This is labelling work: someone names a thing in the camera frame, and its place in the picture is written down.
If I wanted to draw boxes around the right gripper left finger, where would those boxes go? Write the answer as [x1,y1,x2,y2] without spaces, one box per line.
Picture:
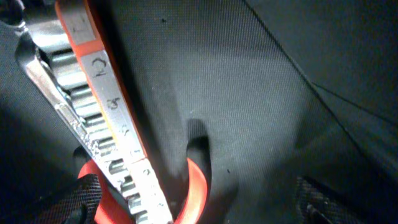
[30,174,102,224]

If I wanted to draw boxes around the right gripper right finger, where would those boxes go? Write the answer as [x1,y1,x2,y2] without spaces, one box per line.
[294,176,373,224]

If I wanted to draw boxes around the red diagonal cutting pliers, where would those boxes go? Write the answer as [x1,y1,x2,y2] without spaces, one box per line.
[73,136,212,224]

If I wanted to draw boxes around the silver ratchet wrench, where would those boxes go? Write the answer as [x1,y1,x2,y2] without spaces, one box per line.
[16,18,134,203]

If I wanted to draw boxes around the orange socket holder rail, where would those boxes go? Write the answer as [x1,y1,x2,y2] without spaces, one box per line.
[55,1,174,223]

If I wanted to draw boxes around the black open gift box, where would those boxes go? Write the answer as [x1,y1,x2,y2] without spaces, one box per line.
[0,0,398,224]

